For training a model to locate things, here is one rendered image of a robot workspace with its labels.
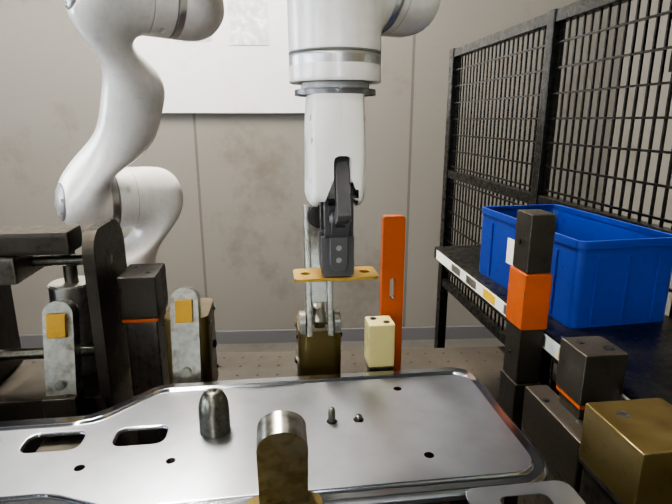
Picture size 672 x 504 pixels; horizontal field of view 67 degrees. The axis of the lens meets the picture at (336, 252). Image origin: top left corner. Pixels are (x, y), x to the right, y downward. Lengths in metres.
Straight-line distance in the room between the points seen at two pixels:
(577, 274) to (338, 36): 0.50
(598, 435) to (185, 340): 0.48
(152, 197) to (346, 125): 0.67
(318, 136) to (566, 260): 0.47
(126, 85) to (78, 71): 2.27
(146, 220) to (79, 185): 0.14
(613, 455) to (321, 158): 0.37
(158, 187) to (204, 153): 1.92
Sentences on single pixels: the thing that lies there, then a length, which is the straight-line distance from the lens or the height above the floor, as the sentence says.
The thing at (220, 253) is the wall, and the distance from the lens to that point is 3.06.
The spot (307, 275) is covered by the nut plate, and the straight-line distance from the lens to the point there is 0.51.
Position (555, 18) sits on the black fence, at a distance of 1.27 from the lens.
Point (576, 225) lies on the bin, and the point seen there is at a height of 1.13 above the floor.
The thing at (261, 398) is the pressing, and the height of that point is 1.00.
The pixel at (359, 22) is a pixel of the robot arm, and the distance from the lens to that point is 0.46.
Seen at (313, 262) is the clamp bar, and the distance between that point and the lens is 0.67.
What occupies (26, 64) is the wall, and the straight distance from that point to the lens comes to 3.28.
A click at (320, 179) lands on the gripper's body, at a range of 0.44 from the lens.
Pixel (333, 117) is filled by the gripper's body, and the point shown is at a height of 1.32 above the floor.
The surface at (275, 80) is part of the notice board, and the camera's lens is 2.90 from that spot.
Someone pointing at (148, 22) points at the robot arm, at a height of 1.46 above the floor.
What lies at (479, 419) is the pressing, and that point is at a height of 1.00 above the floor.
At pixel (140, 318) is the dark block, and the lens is 0.75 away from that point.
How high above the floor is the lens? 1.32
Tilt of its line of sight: 15 degrees down
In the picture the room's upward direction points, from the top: straight up
